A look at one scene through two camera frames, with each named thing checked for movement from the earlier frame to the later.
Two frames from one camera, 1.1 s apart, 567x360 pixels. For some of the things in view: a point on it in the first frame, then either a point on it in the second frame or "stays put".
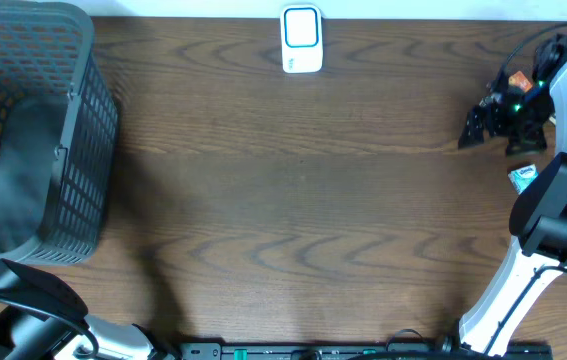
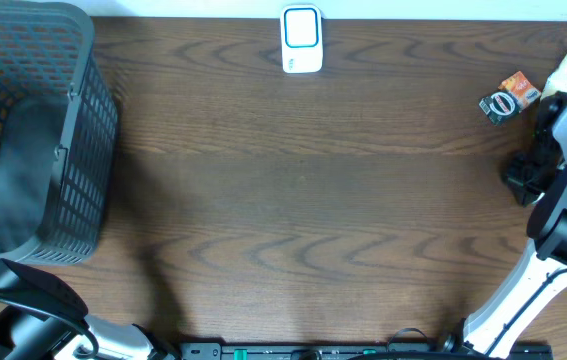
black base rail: (369, 351) stays put
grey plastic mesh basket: (32, 81) stays put
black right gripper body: (530, 108) to (536, 165)
